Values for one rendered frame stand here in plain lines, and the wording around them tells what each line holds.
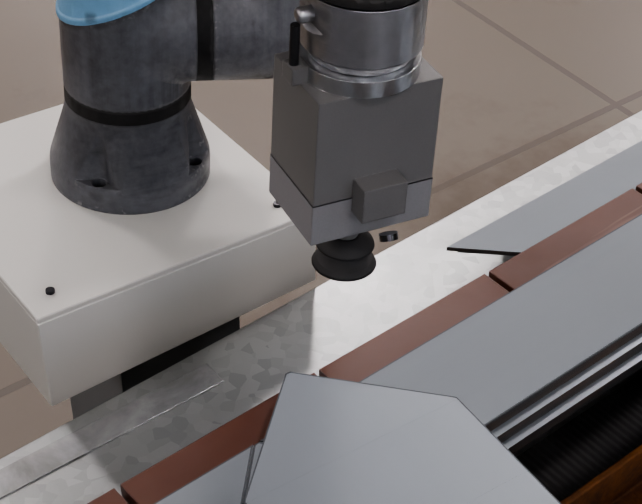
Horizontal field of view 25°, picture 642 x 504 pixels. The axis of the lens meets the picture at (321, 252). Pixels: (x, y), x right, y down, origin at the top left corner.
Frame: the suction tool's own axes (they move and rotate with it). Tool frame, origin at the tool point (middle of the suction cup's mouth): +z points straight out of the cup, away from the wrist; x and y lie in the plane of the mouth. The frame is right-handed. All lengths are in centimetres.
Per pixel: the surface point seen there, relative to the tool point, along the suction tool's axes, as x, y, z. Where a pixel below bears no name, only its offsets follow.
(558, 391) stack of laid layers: -4.9, 16.2, 13.6
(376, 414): -2.1, 2.4, 13.2
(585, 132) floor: 116, 115, 88
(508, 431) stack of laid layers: -6.6, 10.9, 14.2
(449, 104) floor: 135, 96, 89
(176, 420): 18.9, -4.9, 30.0
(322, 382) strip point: 2.5, 0.3, 13.3
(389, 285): 26.3, 20.0, 28.2
